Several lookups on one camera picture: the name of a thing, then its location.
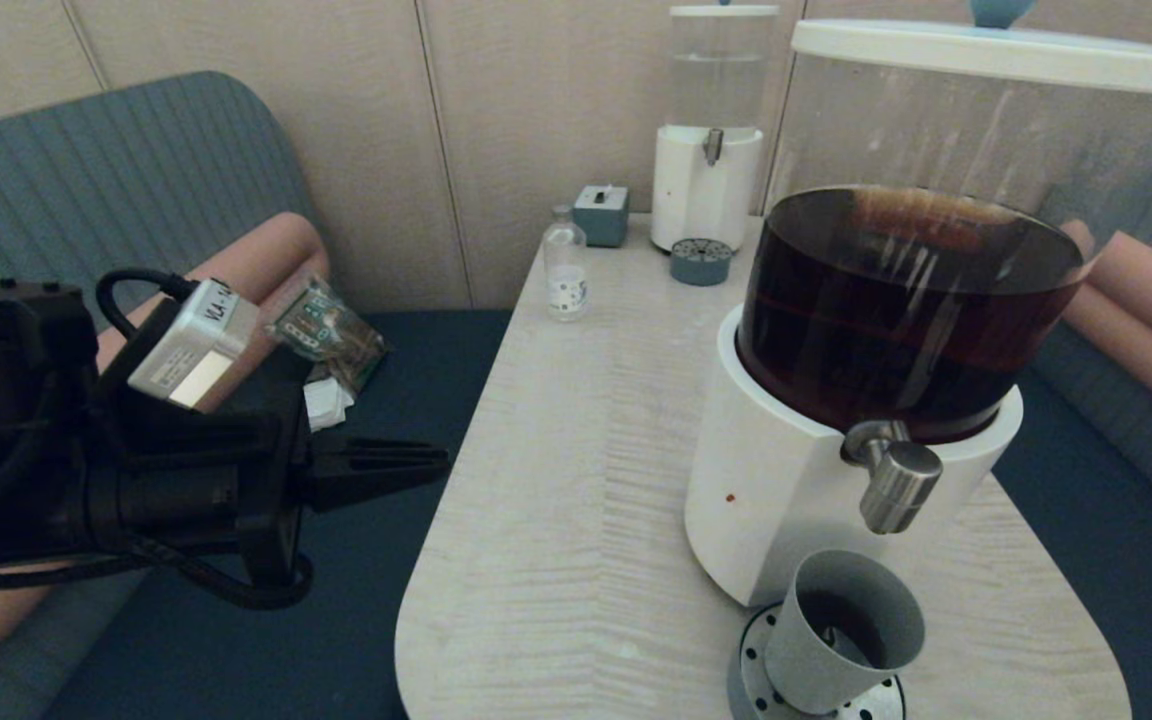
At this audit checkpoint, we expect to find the grey plastic cup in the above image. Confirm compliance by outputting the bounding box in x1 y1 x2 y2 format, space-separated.
764 548 926 715

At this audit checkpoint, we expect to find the large metal dispenser tap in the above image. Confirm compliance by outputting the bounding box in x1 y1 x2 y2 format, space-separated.
841 420 944 535

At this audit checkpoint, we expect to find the white folded napkin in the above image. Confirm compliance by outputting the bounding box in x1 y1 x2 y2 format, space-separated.
304 380 356 433

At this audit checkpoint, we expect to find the green snack packet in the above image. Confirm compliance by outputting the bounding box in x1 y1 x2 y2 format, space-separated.
271 278 389 395

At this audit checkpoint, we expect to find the clear plastic bottle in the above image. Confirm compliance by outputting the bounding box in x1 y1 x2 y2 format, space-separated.
544 205 590 322

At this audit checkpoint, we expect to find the grey-blue upholstered sofa bench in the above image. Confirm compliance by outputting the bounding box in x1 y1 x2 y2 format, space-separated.
0 70 517 720
986 90 1152 720

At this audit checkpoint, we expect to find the small blue-grey box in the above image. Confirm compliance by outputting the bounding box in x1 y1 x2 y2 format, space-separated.
573 184 630 248

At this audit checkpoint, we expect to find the small perforated drip tray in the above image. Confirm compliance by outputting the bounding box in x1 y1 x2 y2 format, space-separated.
670 237 734 287

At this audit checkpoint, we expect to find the large tea dispenser white base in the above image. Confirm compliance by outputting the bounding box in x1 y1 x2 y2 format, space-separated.
684 45 1152 609

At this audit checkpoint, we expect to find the small water dispenser white base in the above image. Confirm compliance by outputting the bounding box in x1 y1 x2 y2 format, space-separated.
651 0 780 253

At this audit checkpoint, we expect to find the large perforated metal drip tray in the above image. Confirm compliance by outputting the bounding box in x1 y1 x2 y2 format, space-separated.
728 603 905 720

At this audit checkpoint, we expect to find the white lid with blue knob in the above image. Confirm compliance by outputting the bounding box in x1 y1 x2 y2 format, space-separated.
791 0 1152 96

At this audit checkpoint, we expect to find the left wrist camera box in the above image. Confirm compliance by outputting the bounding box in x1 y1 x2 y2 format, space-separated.
126 278 261 413

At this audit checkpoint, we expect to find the black left camera cable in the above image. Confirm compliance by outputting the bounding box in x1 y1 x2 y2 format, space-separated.
96 268 199 341

